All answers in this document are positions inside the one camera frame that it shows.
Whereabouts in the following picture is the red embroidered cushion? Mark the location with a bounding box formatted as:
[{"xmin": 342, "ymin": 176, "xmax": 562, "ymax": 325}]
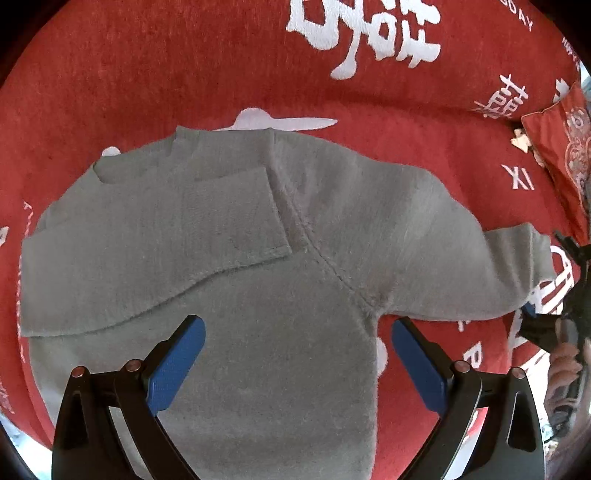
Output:
[{"xmin": 521, "ymin": 82, "xmax": 591, "ymax": 241}]

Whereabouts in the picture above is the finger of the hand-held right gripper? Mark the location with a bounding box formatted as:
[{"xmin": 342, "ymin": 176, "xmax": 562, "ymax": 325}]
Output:
[
  {"xmin": 515, "ymin": 302, "xmax": 566, "ymax": 352},
  {"xmin": 553, "ymin": 231, "xmax": 591, "ymax": 271}
]

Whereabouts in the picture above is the person's right hand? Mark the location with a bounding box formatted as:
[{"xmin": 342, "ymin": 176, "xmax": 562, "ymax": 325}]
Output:
[{"xmin": 546, "ymin": 339, "xmax": 589, "ymax": 418}]

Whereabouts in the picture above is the small beige scrap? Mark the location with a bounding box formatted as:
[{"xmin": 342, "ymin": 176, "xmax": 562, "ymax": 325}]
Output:
[{"xmin": 510, "ymin": 128, "xmax": 532, "ymax": 154}]

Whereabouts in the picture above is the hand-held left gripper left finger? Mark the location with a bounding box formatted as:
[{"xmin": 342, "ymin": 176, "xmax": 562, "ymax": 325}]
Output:
[{"xmin": 51, "ymin": 315, "xmax": 206, "ymax": 480}]

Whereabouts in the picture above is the grey knit sweater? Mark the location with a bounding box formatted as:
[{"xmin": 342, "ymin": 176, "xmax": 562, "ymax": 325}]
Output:
[{"xmin": 18, "ymin": 126, "xmax": 557, "ymax": 480}]

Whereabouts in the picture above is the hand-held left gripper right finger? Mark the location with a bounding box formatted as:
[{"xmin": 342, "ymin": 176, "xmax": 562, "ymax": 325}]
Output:
[{"xmin": 392, "ymin": 316, "xmax": 548, "ymax": 480}]

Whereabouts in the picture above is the red printed blanket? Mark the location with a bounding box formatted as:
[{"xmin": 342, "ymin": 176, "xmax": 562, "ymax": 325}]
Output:
[{"xmin": 0, "ymin": 0, "xmax": 591, "ymax": 462}]

